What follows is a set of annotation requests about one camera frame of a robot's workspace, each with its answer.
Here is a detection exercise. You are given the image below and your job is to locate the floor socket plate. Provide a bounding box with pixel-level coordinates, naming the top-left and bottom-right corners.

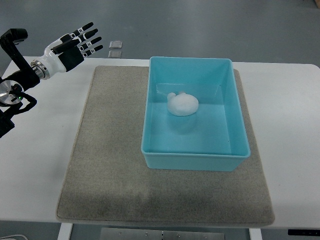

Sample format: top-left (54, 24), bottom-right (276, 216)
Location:
top-left (109, 40), bottom-right (123, 49)
top-left (108, 50), bottom-right (122, 59)

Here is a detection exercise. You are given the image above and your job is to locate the white frog toy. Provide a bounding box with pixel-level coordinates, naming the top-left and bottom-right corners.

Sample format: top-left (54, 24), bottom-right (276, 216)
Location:
top-left (167, 92), bottom-right (199, 117)

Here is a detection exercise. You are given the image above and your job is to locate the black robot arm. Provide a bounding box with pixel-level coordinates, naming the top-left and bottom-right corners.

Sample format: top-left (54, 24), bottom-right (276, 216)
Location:
top-left (0, 28), bottom-right (45, 137)

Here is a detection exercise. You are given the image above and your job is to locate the white table leg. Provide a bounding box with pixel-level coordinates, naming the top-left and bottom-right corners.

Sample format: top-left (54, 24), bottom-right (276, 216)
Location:
top-left (249, 228), bottom-right (263, 240)
top-left (57, 223), bottom-right (73, 240)

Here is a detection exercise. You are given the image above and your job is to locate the white table leg right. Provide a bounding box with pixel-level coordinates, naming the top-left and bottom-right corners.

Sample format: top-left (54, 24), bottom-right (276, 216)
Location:
top-left (249, 228), bottom-right (263, 240)

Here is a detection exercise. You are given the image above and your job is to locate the black table control panel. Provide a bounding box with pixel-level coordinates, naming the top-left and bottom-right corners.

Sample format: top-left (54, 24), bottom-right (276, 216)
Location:
top-left (287, 229), bottom-right (320, 237)

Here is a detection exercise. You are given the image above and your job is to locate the white cable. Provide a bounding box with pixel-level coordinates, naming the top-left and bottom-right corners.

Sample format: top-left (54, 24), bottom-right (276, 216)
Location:
top-left (0, 233), bottom-right (27, 240)

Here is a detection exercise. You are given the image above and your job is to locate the metal base plate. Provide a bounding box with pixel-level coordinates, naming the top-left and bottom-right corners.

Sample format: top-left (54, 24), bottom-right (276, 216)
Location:
top-left (99, 227), bottom-right (225, 240)

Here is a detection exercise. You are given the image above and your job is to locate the blue plastic box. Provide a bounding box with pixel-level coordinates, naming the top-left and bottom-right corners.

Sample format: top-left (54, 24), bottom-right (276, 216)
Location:
top-left (141, 56), bottom-right (251, 172)

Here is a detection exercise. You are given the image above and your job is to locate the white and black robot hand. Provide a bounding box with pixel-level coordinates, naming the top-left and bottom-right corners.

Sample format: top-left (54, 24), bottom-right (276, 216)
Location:
top-left (30, 22), bottom-right (103, 80)

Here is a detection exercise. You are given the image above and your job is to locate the white table leg left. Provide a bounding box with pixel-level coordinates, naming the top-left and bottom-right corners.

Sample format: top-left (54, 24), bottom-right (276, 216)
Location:
top-left (57, 223), bottom-right (73, 240)

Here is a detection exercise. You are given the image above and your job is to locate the lower floor socket plate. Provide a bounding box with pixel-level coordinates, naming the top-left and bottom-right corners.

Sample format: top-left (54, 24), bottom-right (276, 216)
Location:
top-left (108, 50), bottom-right (122, 59)

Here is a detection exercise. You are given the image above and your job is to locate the upper floor socket plate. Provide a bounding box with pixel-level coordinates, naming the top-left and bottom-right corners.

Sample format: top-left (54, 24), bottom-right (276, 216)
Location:
top-left (109, 40), bottom-right (123, 49)

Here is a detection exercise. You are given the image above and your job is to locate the grey felt mat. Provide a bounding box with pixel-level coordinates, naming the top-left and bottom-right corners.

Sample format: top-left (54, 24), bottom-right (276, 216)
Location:
top-left (56, 66), bottom-right (275, 227)

